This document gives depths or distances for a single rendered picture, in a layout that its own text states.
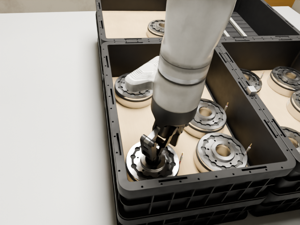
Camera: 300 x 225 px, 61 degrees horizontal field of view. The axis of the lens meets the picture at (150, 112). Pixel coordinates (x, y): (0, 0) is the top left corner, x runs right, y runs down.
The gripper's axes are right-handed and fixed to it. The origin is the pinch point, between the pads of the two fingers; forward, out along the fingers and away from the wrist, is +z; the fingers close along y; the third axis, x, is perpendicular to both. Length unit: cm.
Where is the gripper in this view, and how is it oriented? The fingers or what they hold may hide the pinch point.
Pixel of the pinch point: (164, 148)
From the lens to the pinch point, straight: 50.4
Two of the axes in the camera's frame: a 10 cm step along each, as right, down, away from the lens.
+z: -0.9, 6.9, 7.2
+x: -7.7, -5.1, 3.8
